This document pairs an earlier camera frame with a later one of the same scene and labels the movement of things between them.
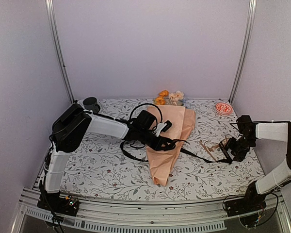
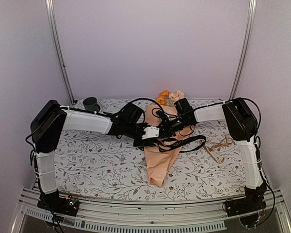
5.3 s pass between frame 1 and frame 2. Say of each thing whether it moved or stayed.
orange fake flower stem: stayed
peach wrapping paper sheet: stayed
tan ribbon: stayed
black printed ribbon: moved
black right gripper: moved
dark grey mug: stayed
